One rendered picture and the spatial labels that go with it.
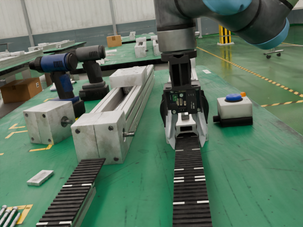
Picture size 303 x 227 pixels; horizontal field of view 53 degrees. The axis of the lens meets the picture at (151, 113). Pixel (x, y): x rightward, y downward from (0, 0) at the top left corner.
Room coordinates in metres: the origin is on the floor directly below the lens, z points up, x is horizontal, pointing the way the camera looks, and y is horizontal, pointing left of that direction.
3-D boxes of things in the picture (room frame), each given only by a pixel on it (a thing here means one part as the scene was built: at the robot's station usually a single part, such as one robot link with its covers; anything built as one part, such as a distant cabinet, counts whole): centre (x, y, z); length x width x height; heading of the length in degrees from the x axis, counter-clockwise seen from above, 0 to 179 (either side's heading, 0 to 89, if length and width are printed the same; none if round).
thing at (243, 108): (0.77, -0.21, 0.81); 0.10 x 0.08 x 0.06; 83
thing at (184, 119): (1.06, -0.13, 0.82); 0.80 x 0.10 x 0.09; 173
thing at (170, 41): (0.60, -0.07, 1.02); 0.08 x 0.08 x 0.05
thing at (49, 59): (1.05, 0.33, 0.89); 0.20 x 0.08 x 0.22; 71
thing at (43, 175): (0.57, 0.24, 0.78); 0.05 x 0.03 x 0.01; 159
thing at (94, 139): (0.64, 0.11, 0.83); 0.12 x 0.09 x 0.10; 83
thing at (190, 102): (0.59, -0.07, 0.94); 0.09 x 0.08 x 0.12; 173
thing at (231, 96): (0.77, -0.22, 0.84); 0.04 x 0.04 x 0.02
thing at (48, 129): (0.82, 0.28, 0.83); 0.11 x 0.10 x 0.10; 61
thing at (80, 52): (1.27, 0.26, 0.89); 0.20 x 0.08 x 0.22; 88
